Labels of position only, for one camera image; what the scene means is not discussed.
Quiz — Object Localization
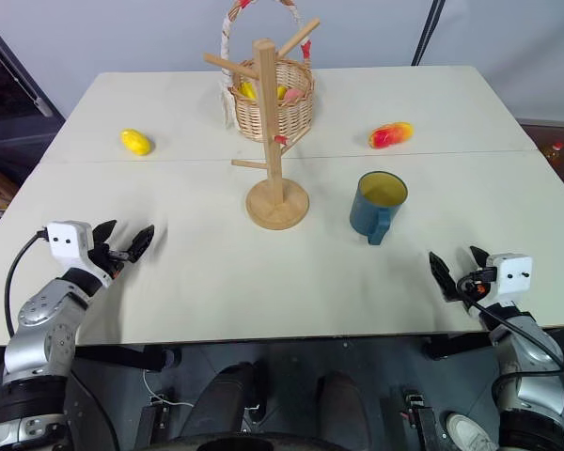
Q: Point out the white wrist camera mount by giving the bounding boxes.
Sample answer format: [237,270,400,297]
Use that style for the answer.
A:
[490,253,534,307]
[45,219,112,288]

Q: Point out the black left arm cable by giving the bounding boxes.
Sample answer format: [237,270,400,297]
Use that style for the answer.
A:
[4,227,51,337]

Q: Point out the dark rounded shape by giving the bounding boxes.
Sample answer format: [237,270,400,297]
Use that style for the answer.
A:
[180,361,270,451]
[315,370,373,451]

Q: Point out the red yellow toy mango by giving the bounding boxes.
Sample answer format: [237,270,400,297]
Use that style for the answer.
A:
[368,121,415,150]

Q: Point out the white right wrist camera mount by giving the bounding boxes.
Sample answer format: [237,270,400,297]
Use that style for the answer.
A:
[490,253,534,307]

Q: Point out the black table bracket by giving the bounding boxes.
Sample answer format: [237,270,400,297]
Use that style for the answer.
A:
[73,345,182,374]

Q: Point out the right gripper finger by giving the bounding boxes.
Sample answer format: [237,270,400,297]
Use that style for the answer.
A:
[468,244,490,271]
[428,250,462,303]

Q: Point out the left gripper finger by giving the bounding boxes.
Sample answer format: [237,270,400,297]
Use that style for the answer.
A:
[91,218,118,246]
[126,224,157,264]

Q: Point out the blue mug yellow inside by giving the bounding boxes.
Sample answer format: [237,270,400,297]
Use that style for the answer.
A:
[348,170,409,246]

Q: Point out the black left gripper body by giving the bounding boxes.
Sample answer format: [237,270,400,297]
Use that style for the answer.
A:
[87,240,132,283]

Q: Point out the silver rod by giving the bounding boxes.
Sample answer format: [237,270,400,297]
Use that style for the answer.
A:
[0,32,54,118]

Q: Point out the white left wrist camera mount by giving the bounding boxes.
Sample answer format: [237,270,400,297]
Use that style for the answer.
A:
[45,219,112,288]

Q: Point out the thin white cable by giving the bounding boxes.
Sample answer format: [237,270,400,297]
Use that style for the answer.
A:
[142,369,196,409]

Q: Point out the yellow toy lemon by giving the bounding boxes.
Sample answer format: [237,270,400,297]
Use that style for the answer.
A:
[119,128,153,157]

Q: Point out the dark framed panel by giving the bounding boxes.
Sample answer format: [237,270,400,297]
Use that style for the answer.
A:
[0,8,68,189]

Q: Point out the white shoe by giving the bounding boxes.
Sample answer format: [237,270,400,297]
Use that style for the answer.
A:
[445,412,500,451]

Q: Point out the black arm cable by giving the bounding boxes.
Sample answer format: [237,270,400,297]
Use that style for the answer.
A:
[455,275,564,379]
[4,227,51,337]

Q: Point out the wooden mug tree stand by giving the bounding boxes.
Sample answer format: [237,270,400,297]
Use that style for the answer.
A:
[203,17,321,232]

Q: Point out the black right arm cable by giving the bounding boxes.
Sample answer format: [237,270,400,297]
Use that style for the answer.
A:
[455,275,564,379]

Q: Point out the black tripod legs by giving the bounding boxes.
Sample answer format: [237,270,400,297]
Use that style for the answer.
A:
[410,0,447,67]

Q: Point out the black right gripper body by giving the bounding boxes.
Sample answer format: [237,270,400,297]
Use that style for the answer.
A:
[456,266,498,310]

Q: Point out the wicker basket with handle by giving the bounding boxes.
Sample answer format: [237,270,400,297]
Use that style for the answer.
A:
[217,0,318,143]

